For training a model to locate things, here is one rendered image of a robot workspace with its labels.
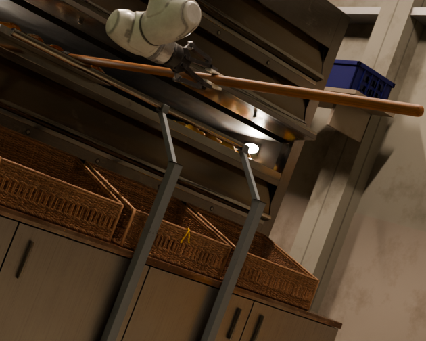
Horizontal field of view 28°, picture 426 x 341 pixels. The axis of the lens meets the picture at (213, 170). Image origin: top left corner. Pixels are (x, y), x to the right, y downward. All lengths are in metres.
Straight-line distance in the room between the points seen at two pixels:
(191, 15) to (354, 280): 4.13
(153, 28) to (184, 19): 0.10
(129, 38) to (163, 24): 0.14
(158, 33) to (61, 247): 1.07
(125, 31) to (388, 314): 3.92
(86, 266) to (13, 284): 0.29
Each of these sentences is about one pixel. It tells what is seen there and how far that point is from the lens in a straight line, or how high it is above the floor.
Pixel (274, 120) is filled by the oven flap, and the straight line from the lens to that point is 4.17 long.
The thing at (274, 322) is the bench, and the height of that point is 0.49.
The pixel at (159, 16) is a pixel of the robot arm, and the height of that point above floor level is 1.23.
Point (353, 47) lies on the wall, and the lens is 7.06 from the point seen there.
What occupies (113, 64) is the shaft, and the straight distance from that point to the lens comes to 3.10.
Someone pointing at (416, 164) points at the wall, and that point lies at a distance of 6.18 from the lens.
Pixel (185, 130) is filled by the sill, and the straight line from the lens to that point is 3.99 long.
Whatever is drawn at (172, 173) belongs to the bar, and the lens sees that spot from 3.23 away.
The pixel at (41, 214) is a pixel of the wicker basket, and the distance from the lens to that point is 3.10.
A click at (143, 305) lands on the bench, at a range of 3.37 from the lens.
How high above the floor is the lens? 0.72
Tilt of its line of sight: 5 degrees up
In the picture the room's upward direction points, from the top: 21 degrees clockwise
